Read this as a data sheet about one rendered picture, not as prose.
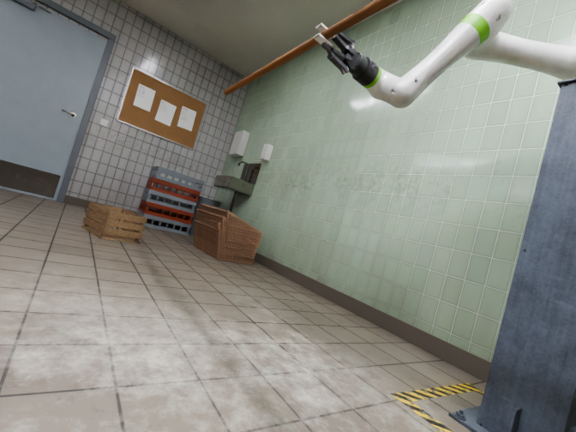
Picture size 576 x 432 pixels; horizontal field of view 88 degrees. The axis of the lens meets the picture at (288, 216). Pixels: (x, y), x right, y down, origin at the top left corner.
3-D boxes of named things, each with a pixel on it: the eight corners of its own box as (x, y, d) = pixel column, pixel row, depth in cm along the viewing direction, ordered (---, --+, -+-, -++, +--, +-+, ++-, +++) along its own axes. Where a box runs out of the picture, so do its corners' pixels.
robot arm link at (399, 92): (456, 47, 120) (451, 21, 113) (480, 51, 112) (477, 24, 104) (386, 109, 124) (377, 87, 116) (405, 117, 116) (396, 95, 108)
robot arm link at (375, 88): (373, 99, 134) (388, 76, 130) (391, 108, 125) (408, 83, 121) (353, 84, 126) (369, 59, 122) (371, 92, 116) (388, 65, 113)
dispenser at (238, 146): (243, 156, 426) (250, 133, 427) (237, 153, 419) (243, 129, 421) (235, 157, 448) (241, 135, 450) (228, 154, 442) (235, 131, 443)
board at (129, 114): (194, 150, 440) (207, 104, 443) (116, 120, 379) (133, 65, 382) (193, 150, 442) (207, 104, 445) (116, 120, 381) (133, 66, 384)
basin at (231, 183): (240, 234, 374) (261, 163, 378) (214, 228, 352) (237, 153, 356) (225, 228, 411) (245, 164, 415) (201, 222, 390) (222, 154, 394)
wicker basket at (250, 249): (209, 250, 268) (218, 221, 269) (190, 239, 314) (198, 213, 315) (255, 260, 296) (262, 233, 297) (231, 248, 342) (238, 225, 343)
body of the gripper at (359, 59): (370, 54, 114) (355, 39, 108) (365, 75, 113) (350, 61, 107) (355, 60, 120) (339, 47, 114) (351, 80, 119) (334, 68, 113)
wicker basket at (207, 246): (210, 259, 266) (219, 229, 268) (185, 244, 308) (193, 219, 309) (253, 265, 299) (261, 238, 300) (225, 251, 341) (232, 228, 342)
